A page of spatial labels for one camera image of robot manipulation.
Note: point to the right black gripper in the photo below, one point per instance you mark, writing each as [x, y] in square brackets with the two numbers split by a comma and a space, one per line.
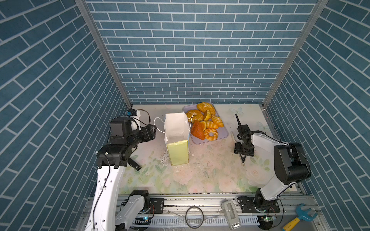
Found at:
[248, 153]

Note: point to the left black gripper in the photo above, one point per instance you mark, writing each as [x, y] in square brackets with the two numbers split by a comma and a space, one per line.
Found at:
[147, 132]

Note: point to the metal kitchen tongs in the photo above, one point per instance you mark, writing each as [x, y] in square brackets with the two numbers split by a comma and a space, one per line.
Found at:
[238, 147]

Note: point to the white paper gift bag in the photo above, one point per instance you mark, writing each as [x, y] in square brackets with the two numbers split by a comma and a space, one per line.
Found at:
[176, 137]

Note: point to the braided croissant bread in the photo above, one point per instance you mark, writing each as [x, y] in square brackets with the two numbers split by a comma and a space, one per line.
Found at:
[218, 121]

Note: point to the twisted ring doughnut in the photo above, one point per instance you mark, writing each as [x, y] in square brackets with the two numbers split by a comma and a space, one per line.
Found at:
[211, 134]

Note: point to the striped long bread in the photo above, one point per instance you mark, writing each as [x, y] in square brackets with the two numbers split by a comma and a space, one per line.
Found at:
[208, 124]

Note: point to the small yellow horn bread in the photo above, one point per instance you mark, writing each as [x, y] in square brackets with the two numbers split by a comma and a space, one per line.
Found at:
[207, 115]

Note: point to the red-orange triangular bread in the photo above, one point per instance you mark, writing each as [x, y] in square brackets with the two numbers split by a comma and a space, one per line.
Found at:
[197, 130]

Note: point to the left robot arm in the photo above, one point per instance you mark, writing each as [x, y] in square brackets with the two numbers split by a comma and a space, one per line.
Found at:
[112, 160]

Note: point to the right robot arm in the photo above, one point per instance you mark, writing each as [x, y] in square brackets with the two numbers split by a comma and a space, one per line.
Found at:
[290, 167]

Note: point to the sugared oval bread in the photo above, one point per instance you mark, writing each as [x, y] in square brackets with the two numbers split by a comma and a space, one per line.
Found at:
[203, 107]

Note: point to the lilac plastic tray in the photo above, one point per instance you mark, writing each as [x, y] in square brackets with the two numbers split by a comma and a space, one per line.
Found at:
[222, 132]

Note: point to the black flat bar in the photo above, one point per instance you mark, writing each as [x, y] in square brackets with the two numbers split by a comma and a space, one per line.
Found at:
[134, 165]

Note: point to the round flower bun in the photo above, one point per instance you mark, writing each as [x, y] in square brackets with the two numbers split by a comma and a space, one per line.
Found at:
[194, 115]

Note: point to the white handheld device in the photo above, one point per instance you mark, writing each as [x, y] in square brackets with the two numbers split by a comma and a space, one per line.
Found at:
[231, 215]

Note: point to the blue yellow wrench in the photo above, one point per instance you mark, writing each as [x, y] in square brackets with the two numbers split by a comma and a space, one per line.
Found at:
[301, 215]

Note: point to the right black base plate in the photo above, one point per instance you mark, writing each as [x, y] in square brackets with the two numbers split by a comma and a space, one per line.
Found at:
[257, 205]

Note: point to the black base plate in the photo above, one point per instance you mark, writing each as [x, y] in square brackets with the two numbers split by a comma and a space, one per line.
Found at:
[156, 205]
[257, 205]

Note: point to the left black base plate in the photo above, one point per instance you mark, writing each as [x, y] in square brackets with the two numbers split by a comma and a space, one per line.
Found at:
[156, 205]

